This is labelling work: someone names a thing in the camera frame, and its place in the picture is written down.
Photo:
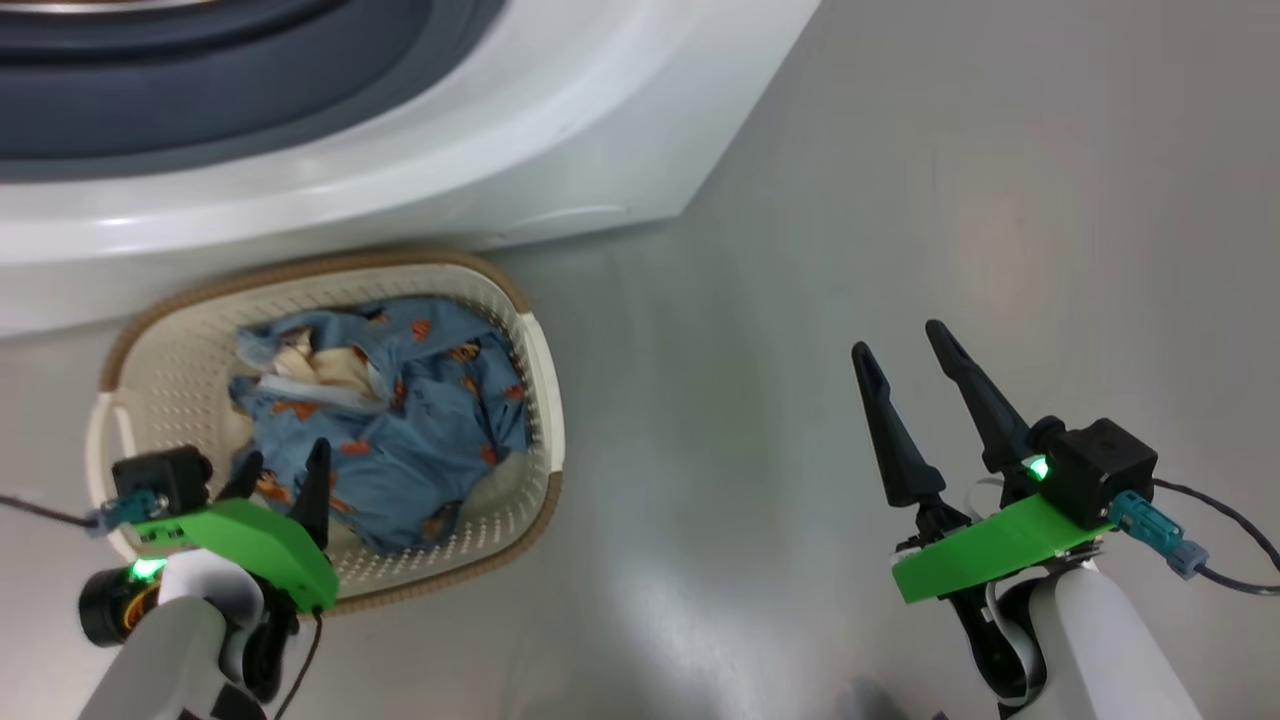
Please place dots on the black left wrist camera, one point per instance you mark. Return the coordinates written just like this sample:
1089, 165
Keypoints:
165, 478

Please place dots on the teal camera connector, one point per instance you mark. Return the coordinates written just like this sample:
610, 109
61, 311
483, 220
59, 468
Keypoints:
125, 508
1150, 525

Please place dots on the blue cartoon print clothes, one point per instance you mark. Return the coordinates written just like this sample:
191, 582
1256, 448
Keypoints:
420, 430

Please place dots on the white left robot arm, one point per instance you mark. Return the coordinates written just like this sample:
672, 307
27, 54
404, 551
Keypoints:
160, 660

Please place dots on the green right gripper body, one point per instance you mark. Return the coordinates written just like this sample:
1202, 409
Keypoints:
1000, 545

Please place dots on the cream perforated laundry basket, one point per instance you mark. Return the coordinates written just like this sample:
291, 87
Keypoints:
190, 350

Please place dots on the white front-load washing machine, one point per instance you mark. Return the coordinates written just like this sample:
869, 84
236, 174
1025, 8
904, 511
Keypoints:
500, 170

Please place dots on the teal left camera connector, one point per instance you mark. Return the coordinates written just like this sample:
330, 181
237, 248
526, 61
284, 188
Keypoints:
125, 508

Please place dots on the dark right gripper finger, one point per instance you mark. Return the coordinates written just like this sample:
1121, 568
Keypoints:
900, 450
985, 410

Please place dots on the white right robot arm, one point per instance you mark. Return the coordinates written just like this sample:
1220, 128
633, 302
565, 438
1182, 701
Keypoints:
1100, 650

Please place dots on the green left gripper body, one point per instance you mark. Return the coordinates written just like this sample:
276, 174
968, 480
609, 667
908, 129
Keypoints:
260, 540

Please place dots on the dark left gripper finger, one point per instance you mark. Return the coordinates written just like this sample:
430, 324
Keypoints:
317, 490
245, 478

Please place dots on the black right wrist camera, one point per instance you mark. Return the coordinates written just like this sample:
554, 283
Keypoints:
1100, 470

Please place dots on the teal right camera connector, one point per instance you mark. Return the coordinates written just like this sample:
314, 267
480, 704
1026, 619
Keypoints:
1150, 525

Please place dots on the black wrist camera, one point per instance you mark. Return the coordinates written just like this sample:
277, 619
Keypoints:
165, 478
1100, 470

